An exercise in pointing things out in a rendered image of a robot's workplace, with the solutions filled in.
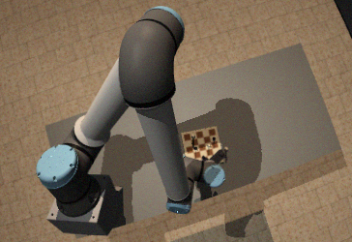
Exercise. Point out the chessboard with pieces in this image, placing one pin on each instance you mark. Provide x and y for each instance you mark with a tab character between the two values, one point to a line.
202	138

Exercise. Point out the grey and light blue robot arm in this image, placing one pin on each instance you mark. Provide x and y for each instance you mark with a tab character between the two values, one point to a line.
144	71

